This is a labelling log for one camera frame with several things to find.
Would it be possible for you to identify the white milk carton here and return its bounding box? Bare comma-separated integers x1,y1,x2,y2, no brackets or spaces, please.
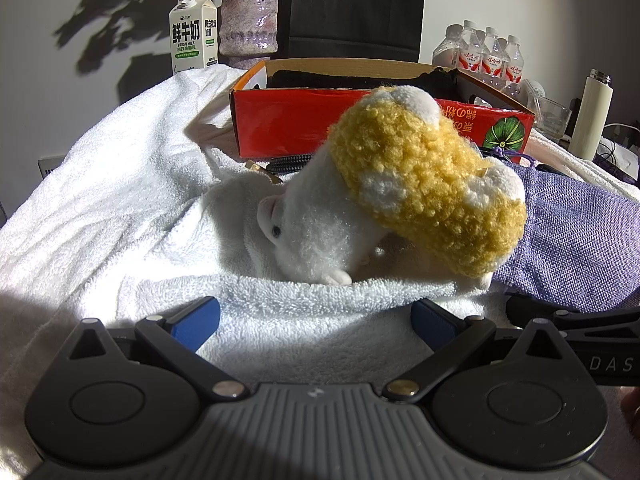
169,0,219,77

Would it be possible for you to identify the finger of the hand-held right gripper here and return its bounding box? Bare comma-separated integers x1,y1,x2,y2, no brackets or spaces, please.
505,294,568,332

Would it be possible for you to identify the red cardboard box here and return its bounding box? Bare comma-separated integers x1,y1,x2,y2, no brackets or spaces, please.
229,57,537,167

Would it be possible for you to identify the white towel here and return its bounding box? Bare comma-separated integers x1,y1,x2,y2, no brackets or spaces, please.
0,66,640,480

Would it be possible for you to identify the clear glass cup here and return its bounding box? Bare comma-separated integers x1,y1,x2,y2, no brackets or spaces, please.
527,95,572,144

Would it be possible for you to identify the purple glazed vase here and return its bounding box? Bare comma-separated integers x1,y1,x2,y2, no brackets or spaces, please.
218,0,280,57

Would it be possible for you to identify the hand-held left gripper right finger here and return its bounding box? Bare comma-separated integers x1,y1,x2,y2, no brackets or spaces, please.
387,298,583,404

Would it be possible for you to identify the yellow and white plush toy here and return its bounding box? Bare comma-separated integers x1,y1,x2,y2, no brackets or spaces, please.
256,85,529,291

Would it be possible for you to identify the cream thermos bottle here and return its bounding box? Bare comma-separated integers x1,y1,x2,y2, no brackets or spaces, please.
570,69,612,161

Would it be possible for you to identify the clear water bottle red label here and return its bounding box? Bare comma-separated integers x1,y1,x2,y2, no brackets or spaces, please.
502,35,526,97
480,26,507,79
432,24,467,68
457,20,485,73

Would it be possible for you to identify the purple woven drawstring pouch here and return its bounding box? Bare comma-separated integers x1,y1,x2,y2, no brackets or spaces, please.
479,144,640,314

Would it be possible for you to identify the small gold clip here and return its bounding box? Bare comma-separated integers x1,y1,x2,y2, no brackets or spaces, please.
245,160,284,185

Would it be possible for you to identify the black paper bag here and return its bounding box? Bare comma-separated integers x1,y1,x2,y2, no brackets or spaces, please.
287,0,427,63

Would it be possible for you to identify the person's right hand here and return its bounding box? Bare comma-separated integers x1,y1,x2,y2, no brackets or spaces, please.
621,386,640,442

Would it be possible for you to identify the small white round device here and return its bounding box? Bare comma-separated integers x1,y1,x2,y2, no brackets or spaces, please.
520,80,549,111

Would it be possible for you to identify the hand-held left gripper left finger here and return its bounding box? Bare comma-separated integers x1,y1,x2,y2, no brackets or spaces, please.
67,296,251,402

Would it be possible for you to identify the tangle of black cables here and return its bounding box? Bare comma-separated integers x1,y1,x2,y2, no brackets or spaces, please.
595,135,632,181

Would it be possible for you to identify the black cord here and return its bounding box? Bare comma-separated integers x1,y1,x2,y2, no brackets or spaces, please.
266,154,314,175

